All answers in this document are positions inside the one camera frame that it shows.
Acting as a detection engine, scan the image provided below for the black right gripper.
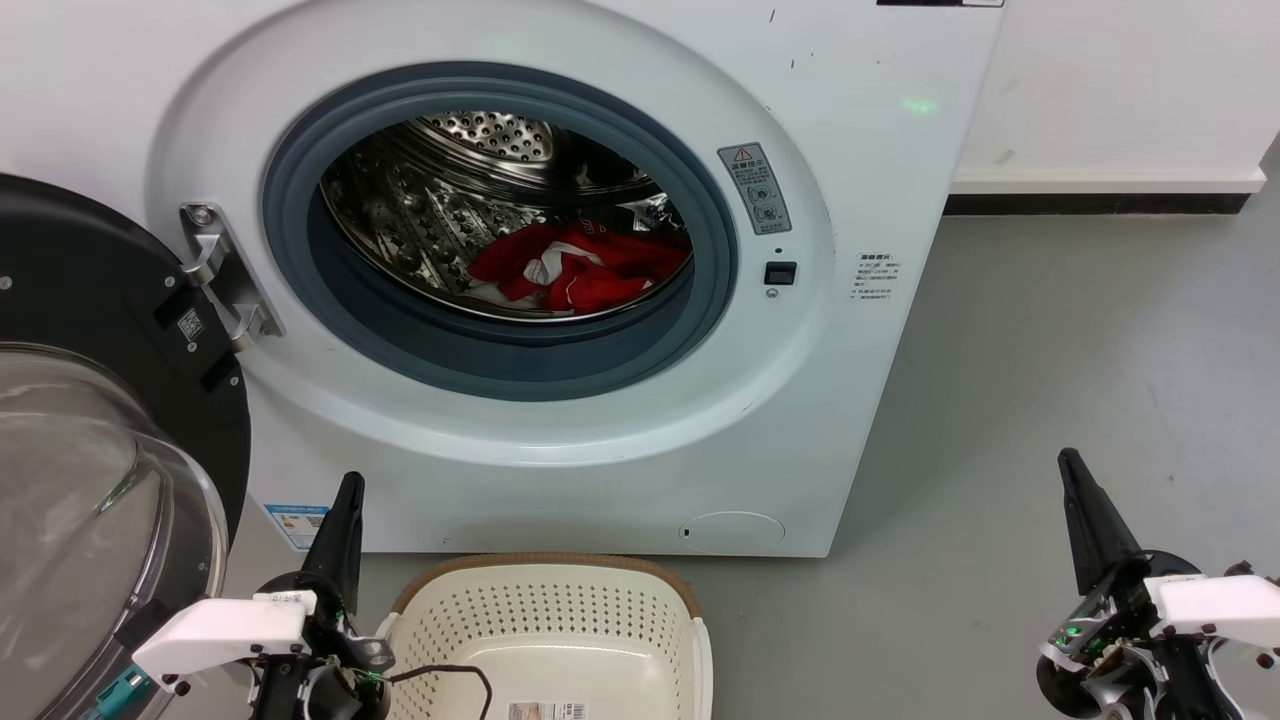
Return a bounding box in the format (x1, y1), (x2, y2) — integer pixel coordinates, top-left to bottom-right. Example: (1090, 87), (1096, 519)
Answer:
(1034, 447), (1280, 720)

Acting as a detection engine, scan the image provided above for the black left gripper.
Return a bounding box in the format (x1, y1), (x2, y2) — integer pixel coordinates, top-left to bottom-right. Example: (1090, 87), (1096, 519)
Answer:
(248, 471), (394, 720)

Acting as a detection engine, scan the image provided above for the cream perforated laundry basket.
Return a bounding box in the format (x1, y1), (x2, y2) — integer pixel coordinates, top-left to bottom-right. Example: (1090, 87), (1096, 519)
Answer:
(374, 552), (715, 720)

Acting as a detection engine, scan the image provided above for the stainless steel washing machine drum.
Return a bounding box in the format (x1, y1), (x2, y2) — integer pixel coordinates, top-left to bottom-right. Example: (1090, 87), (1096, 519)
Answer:
(319, 110), (694, 324)

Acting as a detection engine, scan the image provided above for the black washer door with glass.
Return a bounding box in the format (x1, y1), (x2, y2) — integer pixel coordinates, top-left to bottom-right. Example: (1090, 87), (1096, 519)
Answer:
(0, 173), (252, 720)

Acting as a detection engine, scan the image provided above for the red and white garment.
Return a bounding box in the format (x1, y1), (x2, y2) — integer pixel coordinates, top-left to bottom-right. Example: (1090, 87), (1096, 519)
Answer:
(466, 219), (693, 315)

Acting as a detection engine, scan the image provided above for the blue energy label sticker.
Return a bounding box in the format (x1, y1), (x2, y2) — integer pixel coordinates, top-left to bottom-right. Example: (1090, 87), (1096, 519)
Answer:
(263, 503), (331, 553)

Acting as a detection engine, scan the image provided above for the grey rubber door gasket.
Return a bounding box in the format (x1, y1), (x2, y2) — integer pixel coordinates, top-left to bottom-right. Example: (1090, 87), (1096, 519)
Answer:
(261, 61), (740, 404)

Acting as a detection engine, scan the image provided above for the white front-load washing machine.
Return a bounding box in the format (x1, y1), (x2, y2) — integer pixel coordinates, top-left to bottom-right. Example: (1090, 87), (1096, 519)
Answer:
(0, 0), (1006, 559)

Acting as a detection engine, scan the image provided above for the silver door hinge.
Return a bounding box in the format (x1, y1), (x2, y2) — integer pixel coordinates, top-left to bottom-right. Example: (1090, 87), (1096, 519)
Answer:
(180, 202), (285, 352)

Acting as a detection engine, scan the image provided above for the black and white baseboard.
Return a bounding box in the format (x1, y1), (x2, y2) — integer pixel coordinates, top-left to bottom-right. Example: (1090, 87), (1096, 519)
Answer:
(944, 165), (1270, 217)

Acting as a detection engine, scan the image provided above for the small text label sticker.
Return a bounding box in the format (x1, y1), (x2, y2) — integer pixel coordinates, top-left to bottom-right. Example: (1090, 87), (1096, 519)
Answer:
(851, 250), (900, 305)

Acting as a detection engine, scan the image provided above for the round white filter cover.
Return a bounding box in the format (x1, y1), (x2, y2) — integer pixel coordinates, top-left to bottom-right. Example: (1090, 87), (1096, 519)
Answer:
(679, 510), (788, 552)

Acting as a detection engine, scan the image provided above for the grey warning sticker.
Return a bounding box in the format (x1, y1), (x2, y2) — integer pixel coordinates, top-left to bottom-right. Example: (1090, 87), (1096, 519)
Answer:
(717, 142), (793, 237)

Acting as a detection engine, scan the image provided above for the thin black cable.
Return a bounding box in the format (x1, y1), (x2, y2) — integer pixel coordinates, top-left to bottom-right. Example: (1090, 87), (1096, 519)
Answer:
(384, 663), (495, 720)

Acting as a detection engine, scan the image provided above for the teal cable connector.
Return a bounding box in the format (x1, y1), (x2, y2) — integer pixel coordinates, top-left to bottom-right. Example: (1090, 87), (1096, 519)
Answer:
(95, 668), (153, 720)

